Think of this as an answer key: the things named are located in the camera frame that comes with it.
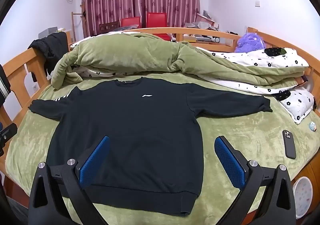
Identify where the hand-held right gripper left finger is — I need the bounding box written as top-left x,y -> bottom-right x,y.
28,135 -> 110,225

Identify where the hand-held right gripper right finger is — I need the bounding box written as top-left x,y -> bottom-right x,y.
214,135 -> 297,225

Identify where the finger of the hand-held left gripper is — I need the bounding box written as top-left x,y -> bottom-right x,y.
0,123 -> 18,157

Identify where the black sweatshirt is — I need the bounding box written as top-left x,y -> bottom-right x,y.
29,77 -> 273,217

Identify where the green plush bed sheet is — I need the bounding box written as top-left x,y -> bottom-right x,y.
5,72 -> 320,215

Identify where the black white striped cloth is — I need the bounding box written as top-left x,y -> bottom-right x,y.
0,63 -> 12,106

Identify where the black smartphone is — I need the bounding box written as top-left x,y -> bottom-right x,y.
282,130 -> 297,160

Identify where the white floral pillow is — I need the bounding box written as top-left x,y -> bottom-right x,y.
272,87 -> 315,125

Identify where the black jacket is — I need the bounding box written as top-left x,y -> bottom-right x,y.
28,32 -> 68,83

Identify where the grey box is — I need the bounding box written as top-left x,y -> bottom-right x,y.
39,27 -> 60,39

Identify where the green quilt with floral lining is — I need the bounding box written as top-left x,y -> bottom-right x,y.
51,32 -> 310,96

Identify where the purple plush toy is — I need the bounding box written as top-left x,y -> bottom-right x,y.
234,32 -> 265,53

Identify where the wooden coat rack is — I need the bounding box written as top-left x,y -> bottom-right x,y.
71,3 -> 88,41

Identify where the dark wooden chair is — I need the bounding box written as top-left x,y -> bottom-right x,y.
99,21 -> 120,31

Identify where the cardboard box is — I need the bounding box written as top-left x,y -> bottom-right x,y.
196,13 -> 215,30

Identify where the red chair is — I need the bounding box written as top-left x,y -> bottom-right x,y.
121,17 -> 141,27
146,12 -> 167,28

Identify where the wooden bed frame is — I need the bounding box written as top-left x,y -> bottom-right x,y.
0,27 -> 320,225

